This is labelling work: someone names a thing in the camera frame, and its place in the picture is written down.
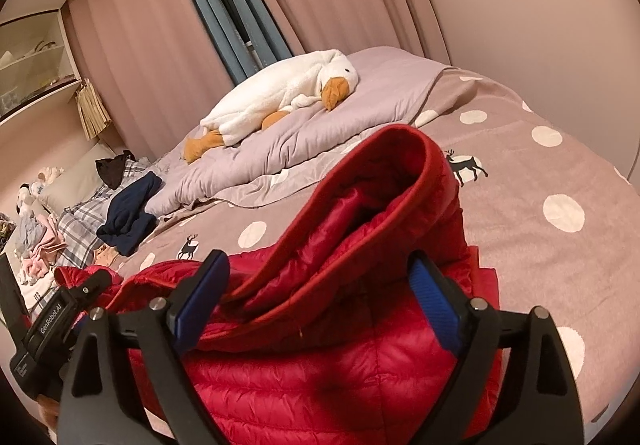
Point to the lilac quilt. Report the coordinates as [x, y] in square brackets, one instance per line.
[298, 150]

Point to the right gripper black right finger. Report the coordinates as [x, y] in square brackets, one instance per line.
[538, 402]

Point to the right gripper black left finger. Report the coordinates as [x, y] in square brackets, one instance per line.
[100, 403]

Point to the red down jacket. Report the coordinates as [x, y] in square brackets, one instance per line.
[319, 338]

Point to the white wall shelf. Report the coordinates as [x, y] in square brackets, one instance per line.
[36, 60]

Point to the white goose plush toy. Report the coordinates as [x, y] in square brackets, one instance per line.
[324, 76]

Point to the navy blue garment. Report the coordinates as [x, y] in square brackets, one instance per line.
[127, 223]

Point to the folded red jacket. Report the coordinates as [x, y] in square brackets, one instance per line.
[69, 276]

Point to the black garment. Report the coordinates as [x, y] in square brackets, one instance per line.
[111, 171]

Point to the small plush toys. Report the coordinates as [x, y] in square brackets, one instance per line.
[28, 193]

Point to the polka dot bed sheet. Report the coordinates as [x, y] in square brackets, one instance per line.
[559, 225]

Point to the yellow tassel hanging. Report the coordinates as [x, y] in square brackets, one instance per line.
[93, 115]

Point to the beige pillow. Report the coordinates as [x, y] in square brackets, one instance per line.
[77, 183]

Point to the person's left hand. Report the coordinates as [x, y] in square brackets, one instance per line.
[49, 410]

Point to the pink clothes pile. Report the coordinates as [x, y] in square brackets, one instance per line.
[38, 244]

